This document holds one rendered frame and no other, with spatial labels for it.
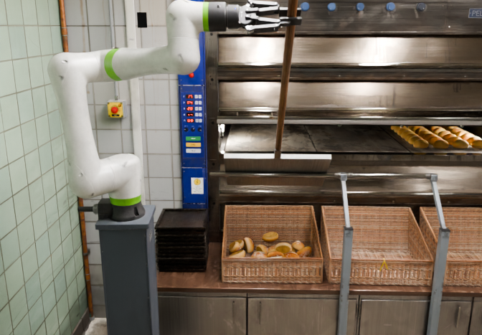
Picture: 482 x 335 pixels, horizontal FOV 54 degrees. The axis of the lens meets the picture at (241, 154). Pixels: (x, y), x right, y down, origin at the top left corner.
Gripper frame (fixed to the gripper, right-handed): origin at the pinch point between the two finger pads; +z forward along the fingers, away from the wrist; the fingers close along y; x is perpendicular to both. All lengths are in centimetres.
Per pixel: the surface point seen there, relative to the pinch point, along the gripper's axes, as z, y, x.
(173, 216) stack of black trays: -58, 17, -150
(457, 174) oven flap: 115, -11, -152
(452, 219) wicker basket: 113, 13, -165
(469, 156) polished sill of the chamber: 121, -19, -143
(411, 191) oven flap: 87, -2, -156
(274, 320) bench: 1, 74, -155
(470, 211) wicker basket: 124, 9, -163
